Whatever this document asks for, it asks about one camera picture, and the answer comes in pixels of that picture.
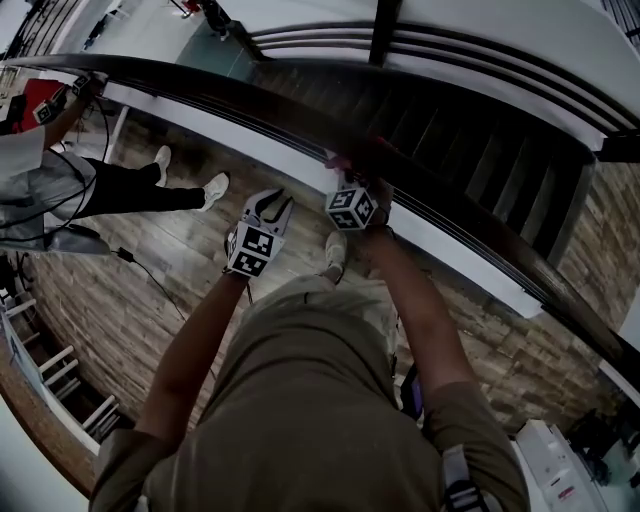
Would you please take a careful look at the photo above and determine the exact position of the red box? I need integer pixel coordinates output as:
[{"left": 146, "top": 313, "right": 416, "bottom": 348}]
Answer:
[{"left": 22, "top": 77, "right": 69, "bottom": 126}]

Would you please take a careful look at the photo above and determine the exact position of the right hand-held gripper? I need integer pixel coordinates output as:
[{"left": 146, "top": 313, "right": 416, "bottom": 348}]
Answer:
[{"left": 324, "top": 180, "right": 379, "bottom": 232}]

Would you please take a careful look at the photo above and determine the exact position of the stair balustrade with wooden rails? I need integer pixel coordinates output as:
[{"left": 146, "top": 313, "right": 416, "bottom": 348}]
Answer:
[{"left": 247, "top": 0, "right": 640, "bottom": 164}]

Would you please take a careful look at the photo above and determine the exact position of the grey shoulder strap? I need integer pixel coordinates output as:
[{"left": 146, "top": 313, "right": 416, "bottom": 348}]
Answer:
[{"left": 442, "top": 444, "right": 494, "bottom": 512}]

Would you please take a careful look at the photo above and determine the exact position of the person's khaki shirt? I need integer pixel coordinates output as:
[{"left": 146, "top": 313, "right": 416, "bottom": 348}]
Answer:
[{"left": 89, "top": 287, "right": 531, "bottom": 512}]

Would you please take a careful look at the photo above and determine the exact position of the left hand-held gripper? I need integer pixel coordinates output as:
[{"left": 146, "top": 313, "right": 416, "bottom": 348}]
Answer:
[{"left": 223, "top": 188, "right": 296, "bottom": 279}]

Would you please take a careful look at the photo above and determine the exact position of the person's white shoe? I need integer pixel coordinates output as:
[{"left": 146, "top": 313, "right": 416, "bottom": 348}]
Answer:
[{"left": 324, "top": 230, "right": 349, "bottom": 284}]

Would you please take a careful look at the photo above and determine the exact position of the black waist device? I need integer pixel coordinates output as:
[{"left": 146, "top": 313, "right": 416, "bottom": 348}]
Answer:
[{"left": 399, "top": 364, "right": 426, "bottom": 424}]

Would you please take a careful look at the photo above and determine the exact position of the dark wooden railing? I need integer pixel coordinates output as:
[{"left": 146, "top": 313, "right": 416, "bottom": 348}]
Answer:
[{"left": 0, "top": 52, "right": 640, "bottom": 374}]

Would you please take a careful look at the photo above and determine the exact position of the dark wooden staircase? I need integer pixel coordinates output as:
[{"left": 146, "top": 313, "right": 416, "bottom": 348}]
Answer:
[{"left": 249, "top": 59, "right": 596, "bottom": 266}]

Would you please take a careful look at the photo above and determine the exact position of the pink cloth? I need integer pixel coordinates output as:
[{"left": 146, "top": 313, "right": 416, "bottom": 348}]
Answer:
[{"left": 323, "top": 135, "right": 396, "bottom": 174}]

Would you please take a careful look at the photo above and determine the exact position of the white rack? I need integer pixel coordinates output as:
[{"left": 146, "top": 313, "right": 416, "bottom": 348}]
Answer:
[{"left": 0, "top": 294, "right": 124, "bottom": 446}]

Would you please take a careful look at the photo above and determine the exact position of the person's left forearm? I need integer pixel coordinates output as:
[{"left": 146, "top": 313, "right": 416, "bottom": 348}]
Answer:
[{"left": 134, "top": 269, "right": 251, "bottom": 441}]

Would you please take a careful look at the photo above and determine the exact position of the black floor cable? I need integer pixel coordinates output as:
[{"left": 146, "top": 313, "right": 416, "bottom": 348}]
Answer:
[{"left": 112, "top": 247, "right": 189, "bottom": 321}]

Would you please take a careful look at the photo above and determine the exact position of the person's right forearm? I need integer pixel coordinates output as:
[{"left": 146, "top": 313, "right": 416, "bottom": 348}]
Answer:
[{"left": 357, "top": 219, "right": 484, "bottom": 401}]

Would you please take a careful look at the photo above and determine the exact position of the white appliance with red label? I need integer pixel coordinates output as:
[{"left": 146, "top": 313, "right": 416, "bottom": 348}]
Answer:
[{"left": 514, "top": 418, "right": 601, "bottom": 512}]

